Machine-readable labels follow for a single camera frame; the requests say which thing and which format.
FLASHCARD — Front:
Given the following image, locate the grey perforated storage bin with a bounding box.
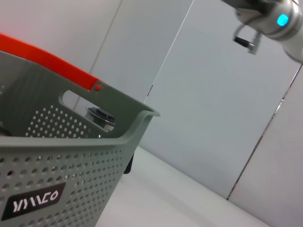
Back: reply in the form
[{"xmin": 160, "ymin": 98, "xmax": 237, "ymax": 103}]
[{"xmin": 0, "ymin": 51, "xmax": 161, "ymax": 227}]

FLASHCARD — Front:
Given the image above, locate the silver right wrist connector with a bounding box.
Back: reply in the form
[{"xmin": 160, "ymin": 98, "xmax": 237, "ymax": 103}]
[{"xmin": 233, "ymin": 23, "xmax": 262, "ymax": 55}]

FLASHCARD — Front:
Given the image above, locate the glass teapot black handle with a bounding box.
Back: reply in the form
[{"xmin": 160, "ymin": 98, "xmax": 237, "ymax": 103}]
[{"xmin": 84, "ymin": 106, "xmax": 135, "ymax": 175}]

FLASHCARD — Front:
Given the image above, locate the orange bin handle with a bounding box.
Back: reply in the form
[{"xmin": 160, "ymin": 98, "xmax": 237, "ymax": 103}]
[{"xmin": 0, "ymin": 32, "xmax": 105, "ymax": 92}]

